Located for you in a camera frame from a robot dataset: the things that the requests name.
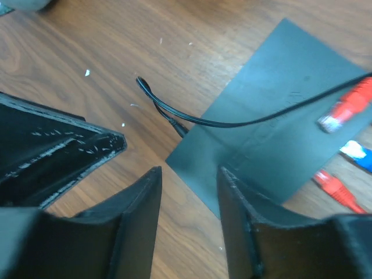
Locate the red ethernet cable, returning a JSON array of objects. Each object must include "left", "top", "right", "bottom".
[{"left": 312, "top": 77, "right": 372, "bottom": 214}]

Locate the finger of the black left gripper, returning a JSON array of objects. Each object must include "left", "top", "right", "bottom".
[{"left": 1, "top": 93, "right": 127, "bottom": 209}]

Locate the thin black power cord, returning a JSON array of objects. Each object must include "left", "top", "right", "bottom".
[{"left": 135, "top": 71, "right": 372, "bottom": 138}]

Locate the black network switch box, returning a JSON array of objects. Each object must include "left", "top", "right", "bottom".
[{"left": 166, "top": 19, "right": 371, "bottom": 214}]

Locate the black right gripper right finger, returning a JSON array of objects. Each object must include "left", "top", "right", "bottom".
[{"left": 217, "top": 167, "right": 371, "bottom": 278}]

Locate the blue ethernet cable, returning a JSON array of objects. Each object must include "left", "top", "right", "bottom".
[{"left": 339, "top": 140, "right": 372, "bottom": 173}]

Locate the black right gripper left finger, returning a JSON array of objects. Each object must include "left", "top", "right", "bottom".
[{"left": 1, "top": 166, "right": 162, "bottom": 278}]

